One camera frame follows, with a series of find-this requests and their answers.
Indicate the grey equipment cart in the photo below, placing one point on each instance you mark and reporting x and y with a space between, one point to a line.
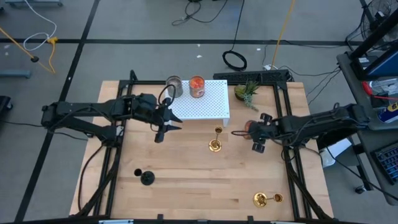
351 81

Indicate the black aluminium table frame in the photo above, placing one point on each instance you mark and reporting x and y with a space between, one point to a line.
143 82

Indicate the gold candlestick holder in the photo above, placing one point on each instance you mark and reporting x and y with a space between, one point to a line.
215 145
259 199

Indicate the white power strip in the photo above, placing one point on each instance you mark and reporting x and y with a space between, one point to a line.
268 67

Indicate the black keyboard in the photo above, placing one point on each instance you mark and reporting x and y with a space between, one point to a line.
388 161

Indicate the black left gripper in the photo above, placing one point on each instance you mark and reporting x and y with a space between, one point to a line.
146 107

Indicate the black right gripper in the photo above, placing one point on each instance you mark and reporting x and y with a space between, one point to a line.
264 130

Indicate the small potted succulent plant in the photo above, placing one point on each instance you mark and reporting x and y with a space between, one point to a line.
241 91

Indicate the silver metal bracket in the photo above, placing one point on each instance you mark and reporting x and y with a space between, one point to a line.
115 221
283 222

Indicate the blue and yellow spray can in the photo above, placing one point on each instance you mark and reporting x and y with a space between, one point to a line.
388 113

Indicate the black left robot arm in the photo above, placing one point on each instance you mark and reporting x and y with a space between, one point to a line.
77 110

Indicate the grey metal furniture base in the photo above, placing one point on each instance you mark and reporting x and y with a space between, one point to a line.
15 74
34 3

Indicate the grey glass candle jar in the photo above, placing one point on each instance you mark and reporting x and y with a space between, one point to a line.
175 85

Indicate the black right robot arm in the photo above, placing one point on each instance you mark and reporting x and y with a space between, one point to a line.
323 121

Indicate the black candlestick holder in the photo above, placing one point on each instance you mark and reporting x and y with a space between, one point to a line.
147 178

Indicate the black metal beam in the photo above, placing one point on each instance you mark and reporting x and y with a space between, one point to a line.
373 39

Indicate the orange glass candle jar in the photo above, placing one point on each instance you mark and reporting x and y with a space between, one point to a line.
196 88
246 125

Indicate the blue screen monitor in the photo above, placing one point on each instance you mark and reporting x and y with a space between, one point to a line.
388 65

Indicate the black caster wheel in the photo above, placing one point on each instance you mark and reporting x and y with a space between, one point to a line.
360 189

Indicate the white perforated shelf riser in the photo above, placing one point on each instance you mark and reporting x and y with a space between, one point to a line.
211 102

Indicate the black equipment base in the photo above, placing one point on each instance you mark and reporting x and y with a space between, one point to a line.
4 107

